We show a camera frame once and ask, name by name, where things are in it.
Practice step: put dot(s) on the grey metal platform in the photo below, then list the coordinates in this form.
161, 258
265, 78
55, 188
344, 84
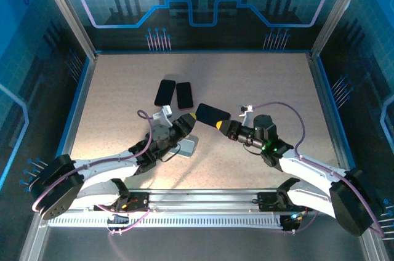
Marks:
200, 245

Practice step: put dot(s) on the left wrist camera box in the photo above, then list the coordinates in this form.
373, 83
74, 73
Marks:
163, 114

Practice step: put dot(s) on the pink-edged black phone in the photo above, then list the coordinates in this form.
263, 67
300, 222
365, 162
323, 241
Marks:
184, 94

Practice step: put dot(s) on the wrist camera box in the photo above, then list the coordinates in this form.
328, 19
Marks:
163, 114
246, 113

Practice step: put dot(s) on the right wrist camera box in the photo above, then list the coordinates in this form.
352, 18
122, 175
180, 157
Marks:
246, 113

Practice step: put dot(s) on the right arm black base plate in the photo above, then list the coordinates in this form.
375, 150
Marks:
266, 202

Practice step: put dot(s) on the circuit board with LED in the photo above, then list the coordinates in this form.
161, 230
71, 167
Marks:
292, 222

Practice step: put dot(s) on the aluminium frame cross rail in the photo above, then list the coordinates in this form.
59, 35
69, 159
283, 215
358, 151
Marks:
203, 201

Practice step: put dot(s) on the aluminium frame post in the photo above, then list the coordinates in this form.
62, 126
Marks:
338, 11
67, 11

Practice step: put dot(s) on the aluminium table side rail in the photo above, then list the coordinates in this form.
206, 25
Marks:
328, 104
74, 119

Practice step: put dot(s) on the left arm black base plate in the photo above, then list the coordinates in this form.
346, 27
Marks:
141, 202

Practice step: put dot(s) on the lavender-edged black phone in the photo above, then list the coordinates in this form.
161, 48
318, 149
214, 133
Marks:
164, 92

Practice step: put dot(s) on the light blue phone case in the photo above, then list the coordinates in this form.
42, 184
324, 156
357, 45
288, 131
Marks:
187, 147

